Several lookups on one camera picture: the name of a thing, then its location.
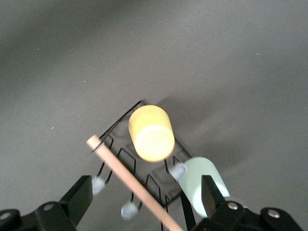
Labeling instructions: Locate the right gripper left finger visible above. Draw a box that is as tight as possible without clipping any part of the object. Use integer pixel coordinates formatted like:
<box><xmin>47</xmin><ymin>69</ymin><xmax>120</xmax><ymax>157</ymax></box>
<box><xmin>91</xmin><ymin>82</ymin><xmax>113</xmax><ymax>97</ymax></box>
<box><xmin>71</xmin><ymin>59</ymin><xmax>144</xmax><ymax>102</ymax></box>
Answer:
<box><xmin>0</xmin><ymin>175</ymin><xmax>94</xmax><ymax>231</ymax></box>

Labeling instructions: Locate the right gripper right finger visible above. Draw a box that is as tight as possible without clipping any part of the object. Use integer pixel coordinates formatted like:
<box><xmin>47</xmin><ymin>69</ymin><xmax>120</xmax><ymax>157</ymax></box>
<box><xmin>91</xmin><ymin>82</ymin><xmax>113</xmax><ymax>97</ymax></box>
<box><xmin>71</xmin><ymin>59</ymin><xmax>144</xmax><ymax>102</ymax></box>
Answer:
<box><xmin>192</xmin><ymin>175</ymin><xmax>303</xmax><ymax>231</ymax></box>

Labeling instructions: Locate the pale green plastic cup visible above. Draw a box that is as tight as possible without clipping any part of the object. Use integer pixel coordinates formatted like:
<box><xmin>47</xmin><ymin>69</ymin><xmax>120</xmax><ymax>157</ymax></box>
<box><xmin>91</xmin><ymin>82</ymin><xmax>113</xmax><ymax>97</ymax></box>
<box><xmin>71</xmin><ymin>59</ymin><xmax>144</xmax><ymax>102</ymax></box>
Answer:
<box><xmin>177</xmin><ymin>156</ymin><xmax>231</xmax><ymax>218</ymax></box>

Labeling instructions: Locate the black wire cup holder rack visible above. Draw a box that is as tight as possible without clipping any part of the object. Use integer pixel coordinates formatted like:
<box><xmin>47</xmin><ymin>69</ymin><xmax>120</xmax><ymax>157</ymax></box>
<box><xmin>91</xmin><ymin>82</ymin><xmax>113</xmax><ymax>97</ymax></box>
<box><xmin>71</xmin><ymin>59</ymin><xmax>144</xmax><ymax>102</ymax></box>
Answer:
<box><xmin>86</xmin><ymin>99</ymin><xmax>197</xmax><ymax>231</ymax></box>

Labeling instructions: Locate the yellow plastic cup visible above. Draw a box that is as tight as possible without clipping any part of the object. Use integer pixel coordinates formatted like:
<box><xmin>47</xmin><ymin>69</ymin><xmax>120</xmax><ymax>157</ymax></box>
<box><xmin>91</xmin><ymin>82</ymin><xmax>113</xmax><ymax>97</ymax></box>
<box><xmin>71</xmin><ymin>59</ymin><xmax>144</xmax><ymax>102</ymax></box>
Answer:
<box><xmin>128</xmin><ymin>104</ymin><xmax>176</xmax><ymax>163</ymax></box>

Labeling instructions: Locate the dark gray table mat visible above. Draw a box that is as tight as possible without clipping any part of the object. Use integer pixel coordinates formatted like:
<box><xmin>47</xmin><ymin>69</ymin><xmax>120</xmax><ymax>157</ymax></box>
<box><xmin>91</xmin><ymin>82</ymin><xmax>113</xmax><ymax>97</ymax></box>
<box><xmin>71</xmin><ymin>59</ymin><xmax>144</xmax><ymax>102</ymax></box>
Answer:
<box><xmin>0</xmin><ymin>0</ymin><xmax>308</xmax><ymax>231</ymax></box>

